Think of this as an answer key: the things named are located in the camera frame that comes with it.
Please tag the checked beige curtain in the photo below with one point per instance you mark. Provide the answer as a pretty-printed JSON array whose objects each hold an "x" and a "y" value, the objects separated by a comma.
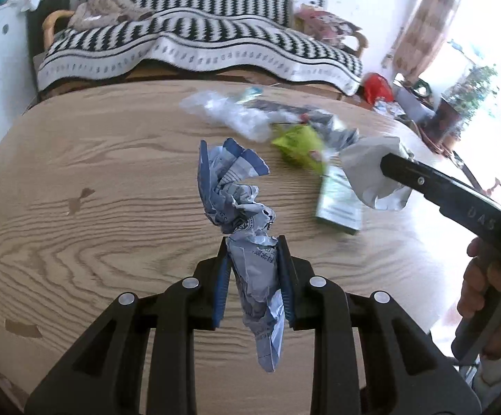
[{"x": 427, "y": 17}]

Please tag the beige plush toy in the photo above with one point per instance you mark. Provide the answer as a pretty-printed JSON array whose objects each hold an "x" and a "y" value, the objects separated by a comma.
[{"x": 108, "y": 11}]

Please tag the black cabinet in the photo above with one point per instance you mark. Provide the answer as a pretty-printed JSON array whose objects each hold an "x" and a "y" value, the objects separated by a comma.
[{"x": 36, "y": 30}]

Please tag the green snack packet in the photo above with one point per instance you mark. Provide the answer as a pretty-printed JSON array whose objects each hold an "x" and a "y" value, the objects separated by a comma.
[{"x": 298, "y": 142}]

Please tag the small teal wrapper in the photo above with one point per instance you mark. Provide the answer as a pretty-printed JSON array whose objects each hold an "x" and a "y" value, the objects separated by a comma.
[{"x": 250, "y": 92}]

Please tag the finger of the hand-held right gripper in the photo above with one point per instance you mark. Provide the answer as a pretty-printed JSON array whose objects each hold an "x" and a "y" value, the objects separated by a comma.
[{"x": 419, "y": 179}]

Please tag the pink printed cushion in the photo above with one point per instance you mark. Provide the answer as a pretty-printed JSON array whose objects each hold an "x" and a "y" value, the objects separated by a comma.
[{"x": 319, "y": 21}]

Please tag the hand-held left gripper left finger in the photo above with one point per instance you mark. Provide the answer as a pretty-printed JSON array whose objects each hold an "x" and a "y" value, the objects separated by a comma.
[{"x": 221, "y": 285}]

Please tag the striped black-white sofa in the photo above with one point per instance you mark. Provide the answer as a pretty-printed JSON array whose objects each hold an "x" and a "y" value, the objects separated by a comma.
[{"x": 216, "y": 39}]

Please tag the scattered white papers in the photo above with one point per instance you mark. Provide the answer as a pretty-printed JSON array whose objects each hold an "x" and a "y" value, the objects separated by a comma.
[{"x": 386, "y": 106}]

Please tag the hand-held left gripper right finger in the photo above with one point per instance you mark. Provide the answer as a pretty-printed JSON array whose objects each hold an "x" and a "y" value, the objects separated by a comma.
[{"x": 286, "y": 285}]

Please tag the clear plastic wrapper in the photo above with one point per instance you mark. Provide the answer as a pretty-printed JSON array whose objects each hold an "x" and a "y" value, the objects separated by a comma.
[{"x": 233, "y": 116}]

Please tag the crumpled grey foil wrapper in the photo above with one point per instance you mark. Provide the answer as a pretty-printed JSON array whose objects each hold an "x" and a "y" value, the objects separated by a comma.
[{"x": 341, "y": 136}]

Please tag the green white carton box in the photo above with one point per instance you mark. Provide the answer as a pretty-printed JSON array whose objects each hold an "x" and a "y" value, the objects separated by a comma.
[{"x": 337, "y": 207}]

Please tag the person's right hand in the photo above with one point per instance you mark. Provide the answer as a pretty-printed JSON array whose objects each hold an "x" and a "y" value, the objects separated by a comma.
[{"x": 475, "y": 285}]

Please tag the blue white wrapper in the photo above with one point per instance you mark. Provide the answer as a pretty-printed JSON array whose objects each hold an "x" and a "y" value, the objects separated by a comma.
[{"x": 233, "y": 190}]

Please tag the white tissue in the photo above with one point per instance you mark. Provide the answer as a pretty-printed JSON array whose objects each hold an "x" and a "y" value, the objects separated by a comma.
[{"x": 363, "y": 160}]

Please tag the dark flat wrapper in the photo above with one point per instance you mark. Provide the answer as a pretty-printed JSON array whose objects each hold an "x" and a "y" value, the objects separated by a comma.
[{"x": 276, "y": 108}]

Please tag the red plastic bag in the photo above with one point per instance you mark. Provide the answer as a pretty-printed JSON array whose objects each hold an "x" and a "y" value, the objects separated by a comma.
[{"x": 375, "y": 88}]

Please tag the person's right forearm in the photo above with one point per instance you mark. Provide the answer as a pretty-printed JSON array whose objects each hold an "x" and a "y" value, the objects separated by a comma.
[{"x": 496, "y": 376}]

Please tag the potted plant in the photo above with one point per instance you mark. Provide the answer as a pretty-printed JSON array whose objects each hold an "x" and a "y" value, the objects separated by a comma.
[{"x": 449, "y": 112}]

